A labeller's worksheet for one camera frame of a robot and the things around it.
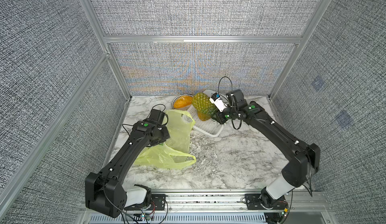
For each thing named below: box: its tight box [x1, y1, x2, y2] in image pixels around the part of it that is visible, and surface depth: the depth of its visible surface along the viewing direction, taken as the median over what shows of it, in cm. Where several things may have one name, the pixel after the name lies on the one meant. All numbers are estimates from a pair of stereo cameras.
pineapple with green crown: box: [191, 92, 218, 122], surface depth 80 cm
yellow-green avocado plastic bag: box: [133, 109, 197, 169], surface depth 82 cm
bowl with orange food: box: [171, 94, 194, 111], surface depth 111 cm
